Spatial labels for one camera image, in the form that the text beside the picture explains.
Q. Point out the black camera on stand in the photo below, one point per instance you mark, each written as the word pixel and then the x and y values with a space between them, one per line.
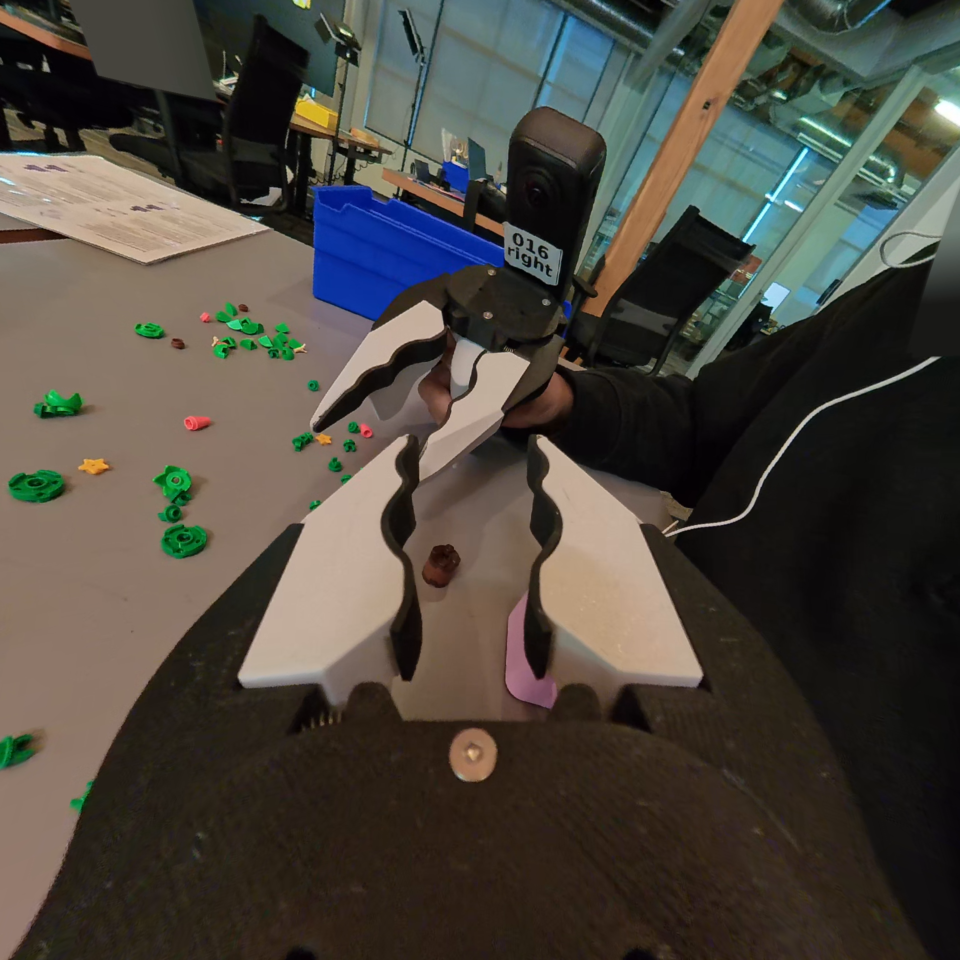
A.
pixel 334 31

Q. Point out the person's black jacket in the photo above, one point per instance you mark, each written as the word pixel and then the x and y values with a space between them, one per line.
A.
pixel 825 562

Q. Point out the wooden beam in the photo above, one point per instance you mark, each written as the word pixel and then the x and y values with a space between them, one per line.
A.
pixel 697 112

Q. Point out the light panel on stand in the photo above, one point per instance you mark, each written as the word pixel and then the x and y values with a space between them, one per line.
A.
pixel 412 34

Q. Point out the brown round toy brick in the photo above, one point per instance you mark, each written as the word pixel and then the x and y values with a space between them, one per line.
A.
pixel 441 566

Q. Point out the pile of green leaf bits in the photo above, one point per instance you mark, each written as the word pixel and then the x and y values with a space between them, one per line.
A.
pixel 244 325

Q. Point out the pink toy brick pig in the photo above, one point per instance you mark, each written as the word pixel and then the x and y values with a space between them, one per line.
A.
pixel 525 667

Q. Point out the green leaf piece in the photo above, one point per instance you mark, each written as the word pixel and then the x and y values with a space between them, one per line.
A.
pixel 174 481
pixel 56 403

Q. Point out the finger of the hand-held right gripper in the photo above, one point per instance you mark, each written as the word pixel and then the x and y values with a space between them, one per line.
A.
pixel 487 405
pixel 382 345

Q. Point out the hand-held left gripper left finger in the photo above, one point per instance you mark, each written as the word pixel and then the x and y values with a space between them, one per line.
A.
pixel 330 592

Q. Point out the person's right forearm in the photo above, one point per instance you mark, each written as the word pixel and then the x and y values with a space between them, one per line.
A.
pixel 630 427

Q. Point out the small blue bin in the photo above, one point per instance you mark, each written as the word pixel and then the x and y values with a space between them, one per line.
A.
pixel 454 171

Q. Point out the person's right hand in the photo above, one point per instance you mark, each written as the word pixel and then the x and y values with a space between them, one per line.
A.
pixel 544 405

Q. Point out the green round plate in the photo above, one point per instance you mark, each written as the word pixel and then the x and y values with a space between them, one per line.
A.
pixel 36 486
pixel 184 540
pixel 148 329

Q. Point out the yellow plastic bin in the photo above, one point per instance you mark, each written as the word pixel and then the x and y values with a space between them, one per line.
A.
pixel 315 114

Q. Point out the large black monitor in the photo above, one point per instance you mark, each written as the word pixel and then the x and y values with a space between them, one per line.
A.
pixel 225 45

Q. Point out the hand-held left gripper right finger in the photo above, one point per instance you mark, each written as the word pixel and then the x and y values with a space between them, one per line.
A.
pixel 615 600

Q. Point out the black office chair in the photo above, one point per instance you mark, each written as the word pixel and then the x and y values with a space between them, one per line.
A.
pixel 675 277
pixel 262 112

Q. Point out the printed instruction sheet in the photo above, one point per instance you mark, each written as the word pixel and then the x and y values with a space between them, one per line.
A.
pixel 112 202

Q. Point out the wooden office desk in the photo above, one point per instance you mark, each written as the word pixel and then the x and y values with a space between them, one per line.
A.
pixel 420 184
pixel 360 142

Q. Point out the large blue plastic bin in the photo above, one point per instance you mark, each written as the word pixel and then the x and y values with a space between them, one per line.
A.
pixel 375 247

